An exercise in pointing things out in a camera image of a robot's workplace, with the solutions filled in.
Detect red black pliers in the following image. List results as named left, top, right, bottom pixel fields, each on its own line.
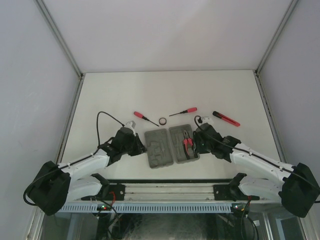
left=182, top=130, right=197, bottom=160

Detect grey plastic tool case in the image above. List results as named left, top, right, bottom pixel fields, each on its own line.
left=144, top=124, right=200, bottom=169

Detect red-handled screwdriver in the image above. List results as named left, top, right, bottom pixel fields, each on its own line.
left=169, top=107, right=198, bottom=117
left=133, top=111, right=159, bottom=127

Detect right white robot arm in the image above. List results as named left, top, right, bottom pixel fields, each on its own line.
left=193, top=122, right=320, bottom=218

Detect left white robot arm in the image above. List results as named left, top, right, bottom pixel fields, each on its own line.
left=23, top=121, right=147, bottom=216

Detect red black utility knife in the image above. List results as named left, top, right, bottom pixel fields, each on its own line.
left=212, top=111, right=241, bottom=127

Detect black electrical tape roll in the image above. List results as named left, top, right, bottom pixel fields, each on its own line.
left=158, top=117, right=167, bottom=126

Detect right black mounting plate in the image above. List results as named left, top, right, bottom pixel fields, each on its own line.
left=213, top=184, right=260, bottom=202

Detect black mounting plate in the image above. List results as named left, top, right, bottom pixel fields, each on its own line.
left=96, top=183, right=126, bottom=201
left=213, top=184, right=260, bottom=202

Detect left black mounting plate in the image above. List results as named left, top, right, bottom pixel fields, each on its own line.
left=96, top=183, right=126, bottom=201

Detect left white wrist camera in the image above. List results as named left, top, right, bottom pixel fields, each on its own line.
left=124, top=120, right=136, bottom=135

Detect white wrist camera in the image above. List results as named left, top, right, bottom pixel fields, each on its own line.
left=124, top=120, right=136, bottom=135
left=201, top=116, right=214, bottom=126

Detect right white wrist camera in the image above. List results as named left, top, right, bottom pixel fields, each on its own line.
left=201, top=116, right=214, bottom=126

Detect right black camera cable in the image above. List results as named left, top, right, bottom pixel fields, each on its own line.
left=193, top=114, right=320, bottom=203

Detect black camera cable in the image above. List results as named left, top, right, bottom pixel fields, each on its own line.
left=22, top=111, right=126, bottom=206
left=193, top=114, right=320, bottom=203

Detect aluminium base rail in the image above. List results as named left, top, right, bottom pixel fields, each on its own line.
left=62, top=181, right=307, bottom=202

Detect left black camera cable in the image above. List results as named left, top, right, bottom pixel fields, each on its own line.
left=22, top=111, right=126, bottom=206

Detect right aluminium frame post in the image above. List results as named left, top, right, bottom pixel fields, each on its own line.
left=253, top=0, right=300, bottom=155

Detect aluminium frame post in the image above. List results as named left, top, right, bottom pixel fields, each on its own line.
left=253, top=0, right=300, bottom=155
left=34, top=0, right=83, bottom=151

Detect blue slotted cable duct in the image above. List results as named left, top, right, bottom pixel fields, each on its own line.
left=59, top=202, right=233, bottom=214

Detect left aluminium frame post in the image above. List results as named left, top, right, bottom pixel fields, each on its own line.
left=34, top=0, right=83, bottom=151

